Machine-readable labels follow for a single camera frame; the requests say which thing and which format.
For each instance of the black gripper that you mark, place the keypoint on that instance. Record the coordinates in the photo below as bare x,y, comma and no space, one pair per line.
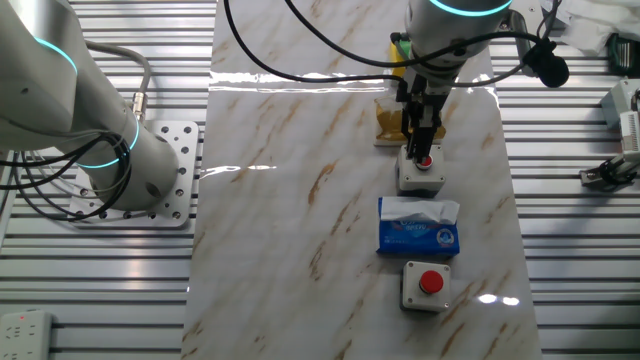
412,95

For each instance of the grey box small red button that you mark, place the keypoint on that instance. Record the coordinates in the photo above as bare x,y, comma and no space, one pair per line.
415,177

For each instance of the yellow box green button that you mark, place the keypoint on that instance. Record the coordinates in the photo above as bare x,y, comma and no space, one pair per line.
396,60

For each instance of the grey box large red button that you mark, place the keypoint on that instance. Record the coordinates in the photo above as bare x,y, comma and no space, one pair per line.
412,295

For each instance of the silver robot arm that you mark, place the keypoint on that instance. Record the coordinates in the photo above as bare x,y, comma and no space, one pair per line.
50,100

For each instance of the gold tissue pack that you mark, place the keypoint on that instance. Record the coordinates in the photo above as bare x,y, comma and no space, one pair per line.
387,125

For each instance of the blue tissue pack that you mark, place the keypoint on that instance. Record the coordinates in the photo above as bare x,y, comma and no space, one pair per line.
415,240

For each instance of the white marble pattern mat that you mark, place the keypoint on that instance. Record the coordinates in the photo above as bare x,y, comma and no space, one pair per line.
280,225

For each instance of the black metal clamp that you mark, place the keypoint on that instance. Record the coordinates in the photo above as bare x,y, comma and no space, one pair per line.
607,172

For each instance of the light grey equipment box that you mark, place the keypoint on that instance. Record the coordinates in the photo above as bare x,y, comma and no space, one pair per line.
617,102

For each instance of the white plastic sheet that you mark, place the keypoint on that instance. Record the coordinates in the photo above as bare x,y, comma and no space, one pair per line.
600,25

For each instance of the green black device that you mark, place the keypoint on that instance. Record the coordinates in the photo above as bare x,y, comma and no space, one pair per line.
625,55

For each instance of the white power strip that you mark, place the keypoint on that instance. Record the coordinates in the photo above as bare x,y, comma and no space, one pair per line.
25,335

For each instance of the silver ribbed camera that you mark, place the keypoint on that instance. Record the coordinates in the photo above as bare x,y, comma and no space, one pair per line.
631,135

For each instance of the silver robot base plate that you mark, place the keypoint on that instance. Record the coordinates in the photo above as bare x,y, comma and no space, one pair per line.
182,150

